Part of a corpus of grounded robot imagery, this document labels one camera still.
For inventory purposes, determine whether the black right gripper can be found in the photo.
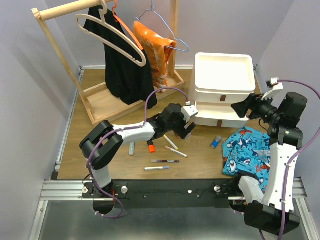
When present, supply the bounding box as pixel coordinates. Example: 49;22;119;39
231;91;283;124

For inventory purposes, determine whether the brown bottom drawer pull tab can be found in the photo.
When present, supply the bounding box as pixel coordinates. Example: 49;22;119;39
217;120;223;128

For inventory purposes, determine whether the brown drawer pull tab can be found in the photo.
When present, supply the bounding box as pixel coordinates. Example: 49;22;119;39
220;95;227;102
217;120;223;128

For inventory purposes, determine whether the white three-drawer organizer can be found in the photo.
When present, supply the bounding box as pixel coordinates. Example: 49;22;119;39
188;52;256;129

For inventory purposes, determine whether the clear jar of paper clips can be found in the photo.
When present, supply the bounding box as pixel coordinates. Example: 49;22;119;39
185;132;192;140

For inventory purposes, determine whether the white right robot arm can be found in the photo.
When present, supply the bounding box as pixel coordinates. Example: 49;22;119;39
230;92;308;237

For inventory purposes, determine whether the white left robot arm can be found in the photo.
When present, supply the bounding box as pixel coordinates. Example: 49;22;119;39
79;103;199;198

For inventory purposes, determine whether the white marker peach cap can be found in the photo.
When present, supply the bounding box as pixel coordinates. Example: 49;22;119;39
165;146;188;158

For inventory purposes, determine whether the white marker yellow cap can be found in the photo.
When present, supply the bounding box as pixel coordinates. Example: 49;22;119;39
163;135;179;150

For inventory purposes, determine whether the brown top drawer pull tab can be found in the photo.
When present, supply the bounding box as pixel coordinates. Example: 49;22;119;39
220;95;227;102

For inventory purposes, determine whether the blue grey glue stick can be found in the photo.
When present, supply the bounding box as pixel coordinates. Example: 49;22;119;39
210;135;222;149

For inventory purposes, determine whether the black orange highlighter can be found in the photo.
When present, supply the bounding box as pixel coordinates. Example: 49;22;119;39
147;140;156;153

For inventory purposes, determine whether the purple dark marker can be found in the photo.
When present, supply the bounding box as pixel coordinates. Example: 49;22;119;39
150;159;180;163

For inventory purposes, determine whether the blue shark print cloth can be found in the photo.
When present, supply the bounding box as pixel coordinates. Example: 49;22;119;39
222;127;271;192

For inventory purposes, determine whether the white marker lilac cap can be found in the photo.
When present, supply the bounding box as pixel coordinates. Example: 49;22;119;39
143;166;170;171

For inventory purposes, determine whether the green transparent highlighter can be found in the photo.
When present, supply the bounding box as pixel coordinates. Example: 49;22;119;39
128;142;135;156

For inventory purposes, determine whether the black garment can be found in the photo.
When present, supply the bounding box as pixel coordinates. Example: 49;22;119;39
83;4;158;110

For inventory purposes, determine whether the wooden clothes rack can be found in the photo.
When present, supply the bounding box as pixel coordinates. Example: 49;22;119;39
31;0;186;125

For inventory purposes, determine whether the orange tie-dye garment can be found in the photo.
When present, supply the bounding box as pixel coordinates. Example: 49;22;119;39
133;21;177;89

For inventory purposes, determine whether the orange plastic hanger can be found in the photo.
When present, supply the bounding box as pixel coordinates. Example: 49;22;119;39
112;0;144;50

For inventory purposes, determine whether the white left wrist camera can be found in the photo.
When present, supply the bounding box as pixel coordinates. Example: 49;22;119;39
181;105;199;123

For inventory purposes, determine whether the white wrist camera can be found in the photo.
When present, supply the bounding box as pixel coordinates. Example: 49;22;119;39
181;105;199;123
261;77;284;101

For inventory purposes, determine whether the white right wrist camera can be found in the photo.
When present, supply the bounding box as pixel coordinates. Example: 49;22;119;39
261;77;284;101

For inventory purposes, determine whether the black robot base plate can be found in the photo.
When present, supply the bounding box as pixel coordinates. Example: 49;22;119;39
82;179;247;214

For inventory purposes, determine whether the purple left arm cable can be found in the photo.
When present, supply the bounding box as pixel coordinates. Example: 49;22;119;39
86;87;192;219

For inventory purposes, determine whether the blue wire hanger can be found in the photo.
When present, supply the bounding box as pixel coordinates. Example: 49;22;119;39
133;0;190;53

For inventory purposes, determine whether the aluminium frame rail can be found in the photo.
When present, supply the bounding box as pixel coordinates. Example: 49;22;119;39
29;177;318;240

